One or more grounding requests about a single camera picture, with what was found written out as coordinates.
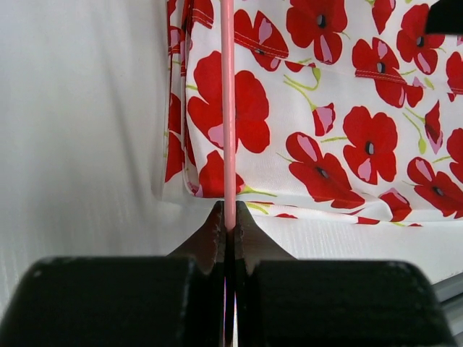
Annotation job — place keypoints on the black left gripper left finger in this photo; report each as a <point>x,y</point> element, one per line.
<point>172,300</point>

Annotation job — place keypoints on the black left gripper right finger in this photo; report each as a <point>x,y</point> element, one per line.
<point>283,301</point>

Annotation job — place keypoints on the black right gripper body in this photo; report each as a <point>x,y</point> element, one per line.
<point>445,17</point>

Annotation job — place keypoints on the red poppy print skirt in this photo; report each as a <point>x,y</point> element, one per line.
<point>347,109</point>

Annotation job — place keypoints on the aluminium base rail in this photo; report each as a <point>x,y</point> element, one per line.
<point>449,293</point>

